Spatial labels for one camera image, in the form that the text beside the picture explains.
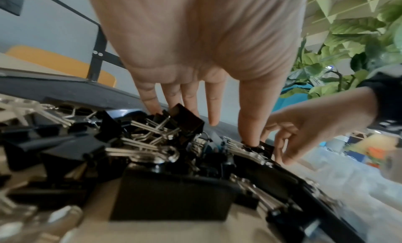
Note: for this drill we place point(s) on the black metal laptop stand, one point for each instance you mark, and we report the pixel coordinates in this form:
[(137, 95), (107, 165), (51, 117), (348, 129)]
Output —
[(97, 56)]

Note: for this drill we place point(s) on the person's right hand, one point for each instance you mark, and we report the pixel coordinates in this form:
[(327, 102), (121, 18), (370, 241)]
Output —
[(329, 118)]

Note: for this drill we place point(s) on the large black binder clip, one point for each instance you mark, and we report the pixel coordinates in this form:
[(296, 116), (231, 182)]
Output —
[(265, 150)]

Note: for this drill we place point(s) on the green leafy plant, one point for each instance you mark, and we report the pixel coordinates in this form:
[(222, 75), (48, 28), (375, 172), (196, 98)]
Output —
[(355, 26)]

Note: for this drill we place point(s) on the yellow chair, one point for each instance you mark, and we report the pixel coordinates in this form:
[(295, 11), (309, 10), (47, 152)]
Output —
[(47, 61)]

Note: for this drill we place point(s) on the right wrist marker band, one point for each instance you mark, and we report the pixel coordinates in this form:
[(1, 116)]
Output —
[(389, 98)]

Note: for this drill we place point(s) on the person's left hand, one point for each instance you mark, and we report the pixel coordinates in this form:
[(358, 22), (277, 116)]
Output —
[(194, 33)]

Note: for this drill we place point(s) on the pile of black binder clips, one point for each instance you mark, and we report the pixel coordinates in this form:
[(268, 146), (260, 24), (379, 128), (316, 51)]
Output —
[(172, 192)]

